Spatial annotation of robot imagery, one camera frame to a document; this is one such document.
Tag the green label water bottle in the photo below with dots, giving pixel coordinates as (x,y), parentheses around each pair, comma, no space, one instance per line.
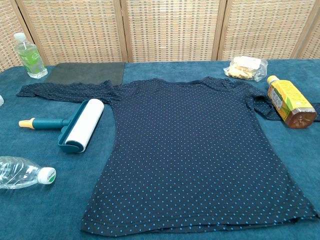
(30,56)

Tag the clear crushed water bottle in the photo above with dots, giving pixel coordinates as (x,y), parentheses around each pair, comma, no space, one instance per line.
(20,172)

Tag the teal lint roller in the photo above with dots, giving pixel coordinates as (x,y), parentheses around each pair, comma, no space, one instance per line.
(82,125)

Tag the yellow label tea bottle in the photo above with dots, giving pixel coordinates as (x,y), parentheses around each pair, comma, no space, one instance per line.
(290,100)

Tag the small clear object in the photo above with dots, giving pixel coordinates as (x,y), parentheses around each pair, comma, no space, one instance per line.
(1,100)

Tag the dark blue dotted shirt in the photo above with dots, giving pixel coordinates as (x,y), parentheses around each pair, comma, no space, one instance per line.
(195,150)

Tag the bagged biscuits packet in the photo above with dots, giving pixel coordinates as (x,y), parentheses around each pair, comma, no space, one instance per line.
(243,67)

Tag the dark grey mat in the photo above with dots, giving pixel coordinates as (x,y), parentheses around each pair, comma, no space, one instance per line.
(87,72)

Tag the teal table cloth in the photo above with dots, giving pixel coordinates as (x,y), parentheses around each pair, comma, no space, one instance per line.
(45,212)

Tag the woven rattan folding screen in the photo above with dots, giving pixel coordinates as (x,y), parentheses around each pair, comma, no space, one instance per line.
(170,27)

